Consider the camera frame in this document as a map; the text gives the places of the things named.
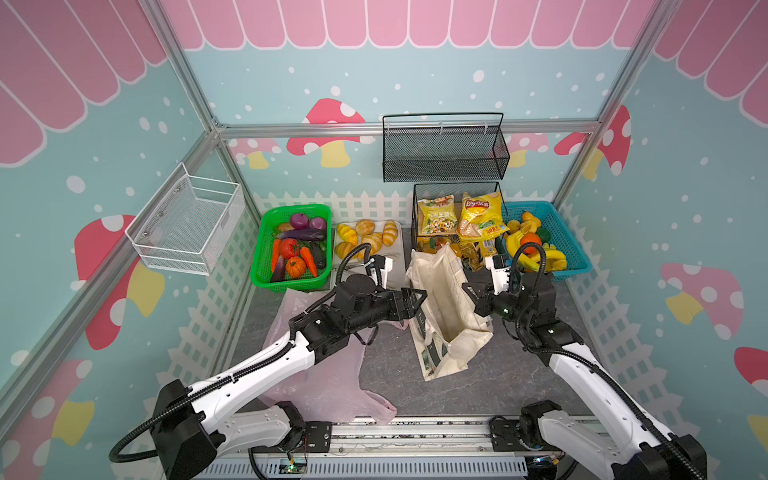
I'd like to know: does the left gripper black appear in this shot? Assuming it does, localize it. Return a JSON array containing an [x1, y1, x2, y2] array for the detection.
[[348, 288, 428, 334]]

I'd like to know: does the pink plastic grocery bag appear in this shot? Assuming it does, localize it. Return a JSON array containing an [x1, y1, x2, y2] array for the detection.
[[257, 287, 409, 425]]

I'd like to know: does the canvas tote bag leaf print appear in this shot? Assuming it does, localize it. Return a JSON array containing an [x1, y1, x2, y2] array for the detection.
[[406, 246, 493, 381]]

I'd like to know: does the yellow Lays chips bag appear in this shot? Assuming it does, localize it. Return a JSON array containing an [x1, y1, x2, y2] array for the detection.
[[457, 192, 508, 242]]

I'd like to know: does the yellow green corn snack bag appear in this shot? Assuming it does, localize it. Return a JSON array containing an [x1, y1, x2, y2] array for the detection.
[[417, 195, 458, 236]]

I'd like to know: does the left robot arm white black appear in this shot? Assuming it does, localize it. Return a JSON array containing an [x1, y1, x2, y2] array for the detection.
[[108, 245, 428, 479]]

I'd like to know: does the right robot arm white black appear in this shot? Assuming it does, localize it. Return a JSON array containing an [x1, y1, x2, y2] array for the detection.
[[462, 244, 707, 479]]

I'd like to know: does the white bread tray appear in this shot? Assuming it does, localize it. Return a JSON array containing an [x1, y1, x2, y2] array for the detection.
[[328, 219, 407, 292]]

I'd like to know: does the bread roll front left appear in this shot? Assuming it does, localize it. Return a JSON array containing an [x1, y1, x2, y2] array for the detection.
[[334, 242, 356, 260]]

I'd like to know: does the yellow banana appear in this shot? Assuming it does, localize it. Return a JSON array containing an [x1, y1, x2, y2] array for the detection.
[[506, 230, 540, 271]]

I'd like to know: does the orange fruit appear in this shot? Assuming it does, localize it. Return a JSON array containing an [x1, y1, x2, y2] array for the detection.
[[520, 233, 542, 256]]

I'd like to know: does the striped bread roll middle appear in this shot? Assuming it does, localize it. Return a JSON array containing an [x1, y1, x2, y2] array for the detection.
[[360, 232, 383, 255]]

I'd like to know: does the striped bread roll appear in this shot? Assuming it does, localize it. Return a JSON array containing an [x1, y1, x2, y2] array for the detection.
[[360, 232, 383, 255], [336, 224, 358, 246]]

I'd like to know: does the orange carrot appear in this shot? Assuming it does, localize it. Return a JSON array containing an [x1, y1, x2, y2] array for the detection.
[[300, 247, 318, 277]]

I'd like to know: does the teal plastic basket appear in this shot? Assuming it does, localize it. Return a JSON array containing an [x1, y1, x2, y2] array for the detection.
[[503, 200, 592, 281]]

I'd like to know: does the striped bread roll left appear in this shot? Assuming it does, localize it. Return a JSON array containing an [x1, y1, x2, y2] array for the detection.
[[336, 224, 358, 246]]

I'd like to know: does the yellow noodle snack packet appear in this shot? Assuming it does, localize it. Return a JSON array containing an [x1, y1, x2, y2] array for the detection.
[[459, 239, 498, 271]]

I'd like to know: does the orange pumpkin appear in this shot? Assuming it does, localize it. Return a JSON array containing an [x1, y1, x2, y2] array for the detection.
[[285, 256, 307, 279]]

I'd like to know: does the long bread roll right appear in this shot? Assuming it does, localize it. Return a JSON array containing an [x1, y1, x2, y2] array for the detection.
[[382, 220, 399, 247]]

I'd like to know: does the round bread roll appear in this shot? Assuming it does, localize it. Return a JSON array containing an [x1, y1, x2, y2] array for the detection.
[[355, 219, 376, 237]]

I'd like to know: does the purple eggplant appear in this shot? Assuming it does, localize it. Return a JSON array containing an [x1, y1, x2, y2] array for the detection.
[[278, 228, 327, 242]]

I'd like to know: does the red tomato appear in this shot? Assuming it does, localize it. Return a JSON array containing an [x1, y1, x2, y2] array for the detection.
[[279, 238, 301, 260]]

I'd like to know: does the purple onion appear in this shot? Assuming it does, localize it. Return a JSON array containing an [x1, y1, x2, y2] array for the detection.
[[307, 217, 328, 234], [289, 213, 310, 230]]

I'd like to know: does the orange yellow candy bag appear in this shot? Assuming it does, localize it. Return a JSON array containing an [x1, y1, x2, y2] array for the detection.
[[417, 236, 451, 254]]

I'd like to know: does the green plastic basket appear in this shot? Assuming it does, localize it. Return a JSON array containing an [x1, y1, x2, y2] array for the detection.
[[250, 204, 333, 292]]

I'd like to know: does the black wire shelf rack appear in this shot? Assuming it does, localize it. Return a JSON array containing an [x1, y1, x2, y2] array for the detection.
[[411, 182, 515, 263]]

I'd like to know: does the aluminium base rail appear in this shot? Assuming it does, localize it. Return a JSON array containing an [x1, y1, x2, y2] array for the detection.
[[155, 415, 661, 480]]

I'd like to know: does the black mesh wall basket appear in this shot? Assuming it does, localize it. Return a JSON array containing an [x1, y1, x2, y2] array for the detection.
[[382, 112, 511, 183]]

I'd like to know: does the white wire wall basket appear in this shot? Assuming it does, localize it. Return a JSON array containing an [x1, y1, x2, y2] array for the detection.
[[125, 164, 245, 276]]

